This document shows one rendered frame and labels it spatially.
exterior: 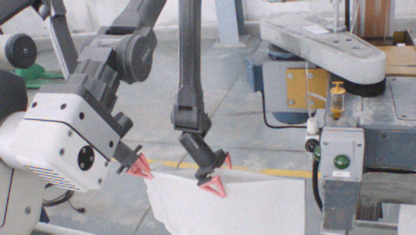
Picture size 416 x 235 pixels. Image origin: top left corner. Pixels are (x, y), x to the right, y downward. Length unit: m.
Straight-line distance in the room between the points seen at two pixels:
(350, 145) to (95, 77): 0.44
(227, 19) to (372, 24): 4.68
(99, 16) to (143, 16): 6.64
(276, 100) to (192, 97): 0.31
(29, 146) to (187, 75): 0.53
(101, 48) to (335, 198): 0.55
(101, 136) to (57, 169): 0.08
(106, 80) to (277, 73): 0.65
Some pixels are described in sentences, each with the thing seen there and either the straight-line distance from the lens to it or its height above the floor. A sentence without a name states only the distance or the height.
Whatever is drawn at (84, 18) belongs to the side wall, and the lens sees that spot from 7.53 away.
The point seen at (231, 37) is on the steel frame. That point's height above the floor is 0.13.
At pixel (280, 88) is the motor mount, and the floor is 1.23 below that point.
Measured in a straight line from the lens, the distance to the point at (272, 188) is 1.06.
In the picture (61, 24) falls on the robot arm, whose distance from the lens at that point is 1.20.
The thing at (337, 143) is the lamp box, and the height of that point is 1.32.
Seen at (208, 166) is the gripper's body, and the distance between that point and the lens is 1.03.
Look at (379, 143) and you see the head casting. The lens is 0.75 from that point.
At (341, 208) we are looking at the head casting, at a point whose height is 1.13.
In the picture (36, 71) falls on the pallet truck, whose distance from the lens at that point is 6.27.
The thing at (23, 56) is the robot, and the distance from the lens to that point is 0.79.
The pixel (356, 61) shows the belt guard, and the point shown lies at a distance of 0.80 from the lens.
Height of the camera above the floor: 1.69
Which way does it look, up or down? 27 degrees down
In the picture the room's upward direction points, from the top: 9 degrees counter-clockwise
